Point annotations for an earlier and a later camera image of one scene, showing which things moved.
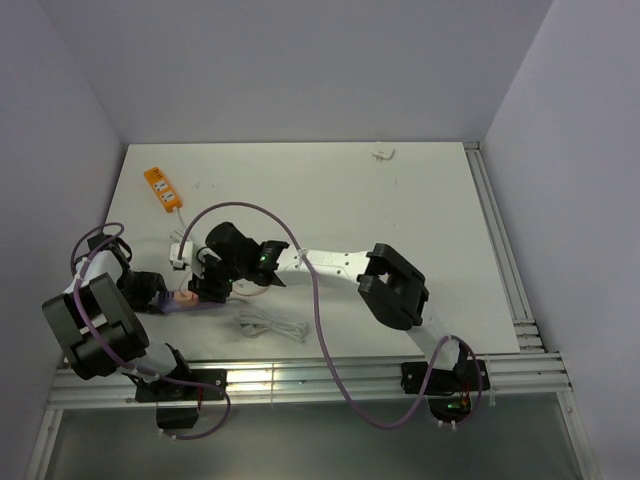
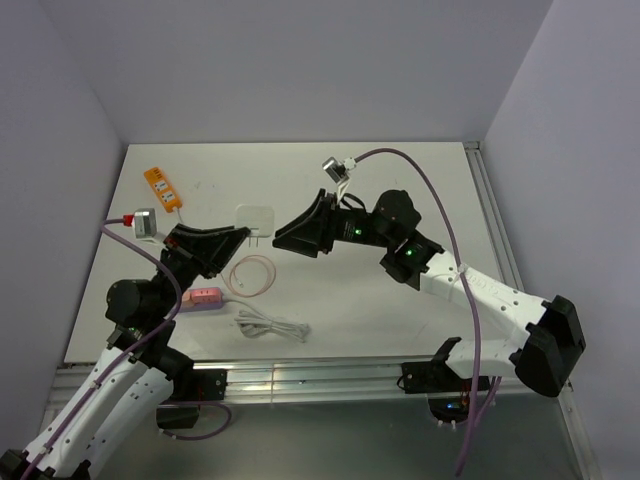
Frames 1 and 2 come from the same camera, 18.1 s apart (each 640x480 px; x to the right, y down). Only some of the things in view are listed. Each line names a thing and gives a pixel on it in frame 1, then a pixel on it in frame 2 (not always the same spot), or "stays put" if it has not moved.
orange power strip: x=163 y=189 stays put
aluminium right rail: x=527 y=338 stays put
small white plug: x=380 y=156 -> x=259 y=219
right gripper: x=205 y=288 -> x=316 y=229
